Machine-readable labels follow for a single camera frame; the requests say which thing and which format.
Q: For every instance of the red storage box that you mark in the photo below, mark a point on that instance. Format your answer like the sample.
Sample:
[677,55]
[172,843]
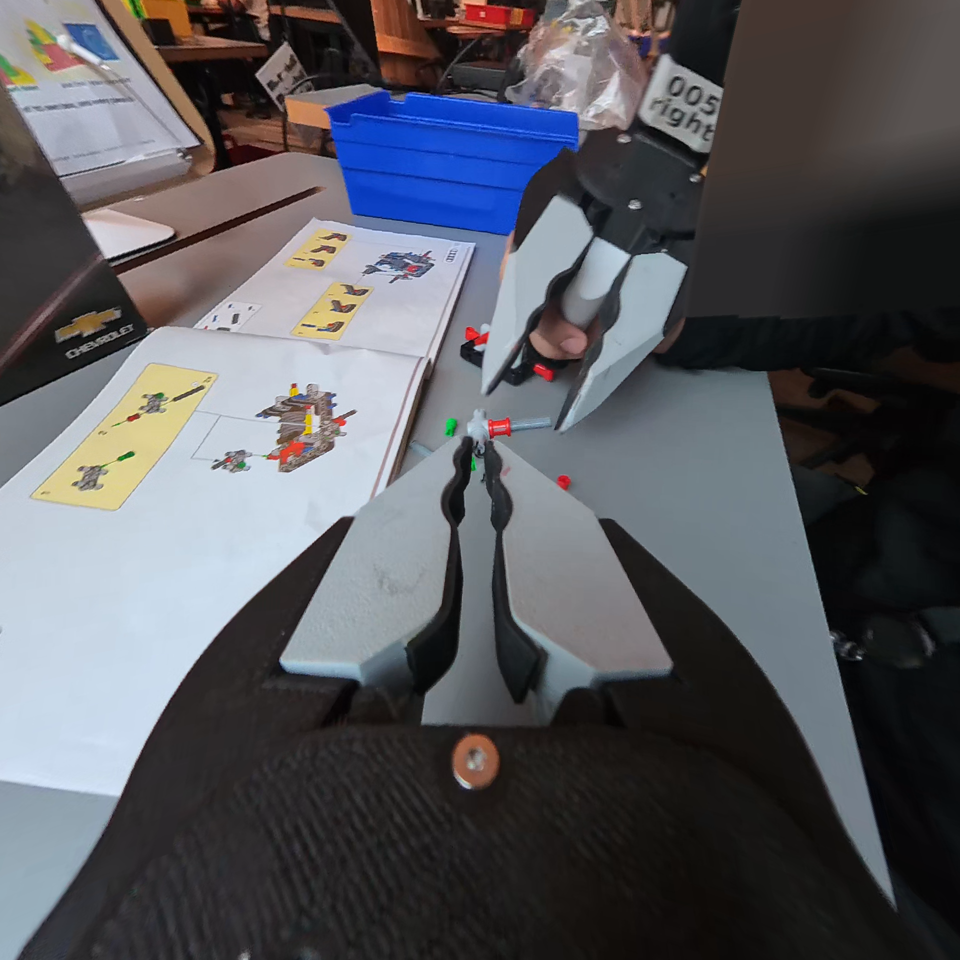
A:
[499,11]

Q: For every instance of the grey lego axle connector assembly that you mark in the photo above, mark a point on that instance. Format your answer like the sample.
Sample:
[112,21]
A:
[499,427]

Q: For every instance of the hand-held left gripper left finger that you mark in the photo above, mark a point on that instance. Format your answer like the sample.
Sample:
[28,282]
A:
[375,592]

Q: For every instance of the crumpled clear plastic bag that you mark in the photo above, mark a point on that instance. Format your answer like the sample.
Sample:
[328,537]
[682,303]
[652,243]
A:
[577,67]

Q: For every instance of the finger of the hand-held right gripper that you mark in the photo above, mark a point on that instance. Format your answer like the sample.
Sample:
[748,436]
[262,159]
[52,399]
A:
[637,315]
[540,247]

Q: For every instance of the open instruction booklet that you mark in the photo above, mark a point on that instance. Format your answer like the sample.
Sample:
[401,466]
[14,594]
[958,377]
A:
[150,600]

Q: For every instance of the person's black clothing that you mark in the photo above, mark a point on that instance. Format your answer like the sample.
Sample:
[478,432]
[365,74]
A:
[900,750]

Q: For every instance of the black lego frame red pins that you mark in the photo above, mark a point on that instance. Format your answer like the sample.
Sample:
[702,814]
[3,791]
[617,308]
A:
[474,356]

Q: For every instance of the lego set box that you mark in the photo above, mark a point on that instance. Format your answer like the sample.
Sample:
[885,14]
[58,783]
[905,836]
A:
[45,300]

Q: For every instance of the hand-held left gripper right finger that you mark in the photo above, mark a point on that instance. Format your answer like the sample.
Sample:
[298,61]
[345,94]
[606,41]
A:
[585,600]

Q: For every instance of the person's right hand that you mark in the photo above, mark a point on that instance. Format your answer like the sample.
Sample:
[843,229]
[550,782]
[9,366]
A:
[562,341]

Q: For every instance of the white flat device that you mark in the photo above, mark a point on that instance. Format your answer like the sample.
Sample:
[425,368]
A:
[127,234]

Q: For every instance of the printed sheet acrylic stand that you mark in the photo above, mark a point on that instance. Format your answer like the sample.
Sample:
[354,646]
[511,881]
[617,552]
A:
[90,112]

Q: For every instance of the person's right forearm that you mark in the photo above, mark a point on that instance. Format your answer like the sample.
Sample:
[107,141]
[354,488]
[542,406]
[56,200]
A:
[787,341]

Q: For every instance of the blue storage bin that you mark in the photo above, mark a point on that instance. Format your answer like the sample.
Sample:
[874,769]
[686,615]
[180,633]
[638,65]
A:
[435,172]

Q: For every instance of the white printed card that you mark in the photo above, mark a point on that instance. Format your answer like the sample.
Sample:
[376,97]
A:
[281,75]

